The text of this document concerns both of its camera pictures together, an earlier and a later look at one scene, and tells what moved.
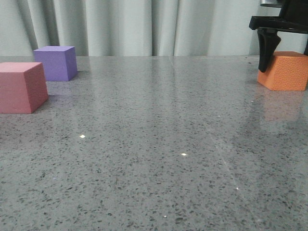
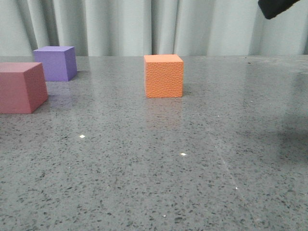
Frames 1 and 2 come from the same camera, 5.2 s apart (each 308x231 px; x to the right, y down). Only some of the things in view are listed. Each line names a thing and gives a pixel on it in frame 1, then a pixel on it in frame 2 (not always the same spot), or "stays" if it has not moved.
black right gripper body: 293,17 → 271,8
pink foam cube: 22,87 stays
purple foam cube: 59,63 stays
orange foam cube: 288,70 → 164,76
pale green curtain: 137,28 stays
